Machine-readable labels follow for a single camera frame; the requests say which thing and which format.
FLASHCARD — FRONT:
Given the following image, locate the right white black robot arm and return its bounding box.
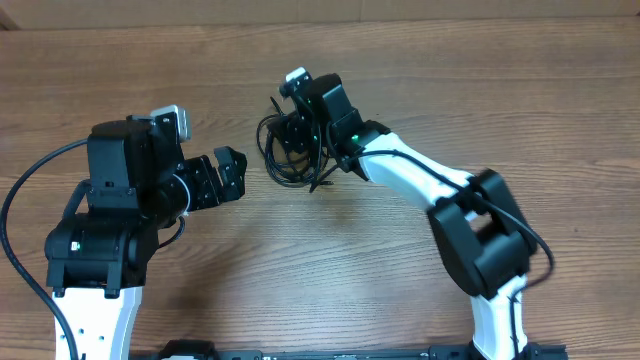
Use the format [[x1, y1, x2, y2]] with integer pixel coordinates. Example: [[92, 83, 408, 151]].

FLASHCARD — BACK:
[[263, 67, 537, 359]]

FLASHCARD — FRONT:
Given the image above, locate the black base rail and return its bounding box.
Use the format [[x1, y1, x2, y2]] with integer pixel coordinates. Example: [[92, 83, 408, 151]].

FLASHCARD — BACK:
[[129, 339, 569, 360]]

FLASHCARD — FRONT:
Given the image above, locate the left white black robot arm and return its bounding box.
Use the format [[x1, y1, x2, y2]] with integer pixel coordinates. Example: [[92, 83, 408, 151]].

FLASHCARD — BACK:
[[45, 114, 247, 359]]

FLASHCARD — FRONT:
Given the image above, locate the black USB cable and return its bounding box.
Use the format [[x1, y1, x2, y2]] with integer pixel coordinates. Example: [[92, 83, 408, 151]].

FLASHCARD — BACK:
[[255, 97, 335, 194]]

